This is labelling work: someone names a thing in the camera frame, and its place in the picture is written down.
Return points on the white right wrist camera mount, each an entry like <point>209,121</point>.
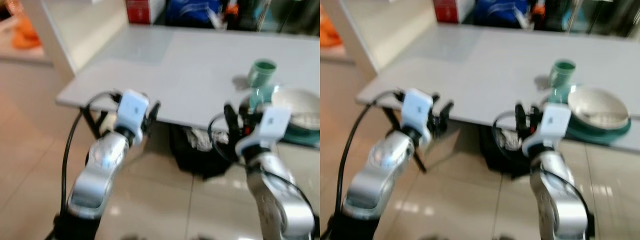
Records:
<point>274,124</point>
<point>554,122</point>

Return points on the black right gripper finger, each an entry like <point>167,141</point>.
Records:
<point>520,116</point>
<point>229,116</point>
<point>244,116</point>
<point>533,115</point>

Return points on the white and green bowl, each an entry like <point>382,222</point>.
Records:
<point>597,107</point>
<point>300,107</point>

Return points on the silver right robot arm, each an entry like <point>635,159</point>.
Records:
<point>280,205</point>
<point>562,205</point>

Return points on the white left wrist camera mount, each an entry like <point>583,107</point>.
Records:
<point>132,110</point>
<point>417,109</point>

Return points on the black bag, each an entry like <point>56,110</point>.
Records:
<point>495,155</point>
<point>195,155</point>

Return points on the green cup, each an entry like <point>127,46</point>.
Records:
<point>562,80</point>
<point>262,80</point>

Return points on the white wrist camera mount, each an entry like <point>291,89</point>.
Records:
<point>417,109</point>
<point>554,122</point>
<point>132,110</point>
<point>274,124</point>

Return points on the red box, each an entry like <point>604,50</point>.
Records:
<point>446,11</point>
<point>139,11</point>

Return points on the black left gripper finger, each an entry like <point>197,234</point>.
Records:
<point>155,110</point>
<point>398,94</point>
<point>115,95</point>
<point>446,110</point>

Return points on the blue bag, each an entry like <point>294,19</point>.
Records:
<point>192,15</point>
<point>500,15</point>

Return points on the orange cloth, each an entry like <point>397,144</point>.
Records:
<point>327,32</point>
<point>25,35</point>

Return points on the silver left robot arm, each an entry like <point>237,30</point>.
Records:
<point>380,170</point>
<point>100,165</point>

